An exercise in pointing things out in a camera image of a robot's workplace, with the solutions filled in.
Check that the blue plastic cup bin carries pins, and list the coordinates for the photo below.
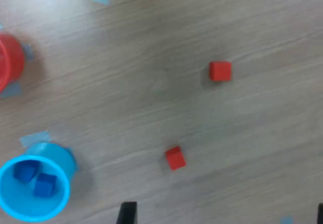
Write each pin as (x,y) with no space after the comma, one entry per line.
(15,203)

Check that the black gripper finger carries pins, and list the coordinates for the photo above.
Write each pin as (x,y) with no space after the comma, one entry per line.
(128,214)
(320,215)

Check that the red plastic cup bin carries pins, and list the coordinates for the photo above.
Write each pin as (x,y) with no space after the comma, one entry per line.
(12,60)

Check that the blue cube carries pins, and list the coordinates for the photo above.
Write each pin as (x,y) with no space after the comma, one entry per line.
(45,185)
(24,173)

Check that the red cube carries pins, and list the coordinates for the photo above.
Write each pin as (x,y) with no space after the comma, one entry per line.
(220,70)
(175,158)

